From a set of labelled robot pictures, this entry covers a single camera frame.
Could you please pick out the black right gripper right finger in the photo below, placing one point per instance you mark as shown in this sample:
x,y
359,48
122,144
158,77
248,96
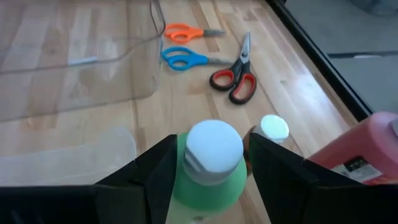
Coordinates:
x,y
295,193

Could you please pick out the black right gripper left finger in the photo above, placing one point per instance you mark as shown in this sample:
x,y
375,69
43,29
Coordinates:
x,y
140,186

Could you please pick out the small brown paint bottle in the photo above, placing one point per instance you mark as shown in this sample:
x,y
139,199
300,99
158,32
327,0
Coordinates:
x,y
275,127

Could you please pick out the green paint bottle white cap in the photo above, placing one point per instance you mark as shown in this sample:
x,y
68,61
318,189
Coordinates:
x,y
214,193

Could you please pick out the large red paint bottle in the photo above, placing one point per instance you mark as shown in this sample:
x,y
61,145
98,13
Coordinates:
x,y
357,146

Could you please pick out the red and black scissors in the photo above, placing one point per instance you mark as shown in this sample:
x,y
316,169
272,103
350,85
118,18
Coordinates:
x,y
241,67

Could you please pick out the small clear plastic bin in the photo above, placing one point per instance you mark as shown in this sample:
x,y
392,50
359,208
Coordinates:
x,y
77,155

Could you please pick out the large clear plastic bin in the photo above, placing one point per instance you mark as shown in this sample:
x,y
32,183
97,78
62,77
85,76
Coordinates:
x,y
77,77

